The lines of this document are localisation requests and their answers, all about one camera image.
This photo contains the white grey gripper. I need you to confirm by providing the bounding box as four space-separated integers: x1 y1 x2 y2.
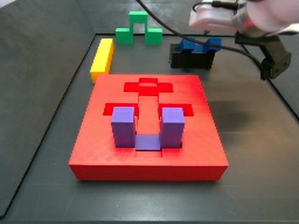
190 0 299 38

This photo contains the blue U-shaped block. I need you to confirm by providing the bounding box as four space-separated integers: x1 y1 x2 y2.
178 38 222 53

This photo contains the black regrasp stand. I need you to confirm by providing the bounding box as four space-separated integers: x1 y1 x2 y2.
170 44 215 69

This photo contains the red fixture base block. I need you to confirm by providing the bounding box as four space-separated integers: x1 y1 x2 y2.
70 74 229 181

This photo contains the green arch-shaped block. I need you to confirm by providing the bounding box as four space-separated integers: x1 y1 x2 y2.
116 11 163 45

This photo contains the purple U-shaped block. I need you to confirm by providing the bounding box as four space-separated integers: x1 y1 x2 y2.
111 107 186 151

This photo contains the yellow long bar block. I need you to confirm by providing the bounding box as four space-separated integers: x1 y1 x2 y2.
90 38 115 83

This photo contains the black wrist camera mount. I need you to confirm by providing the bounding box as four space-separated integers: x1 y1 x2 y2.
235 33 293 81

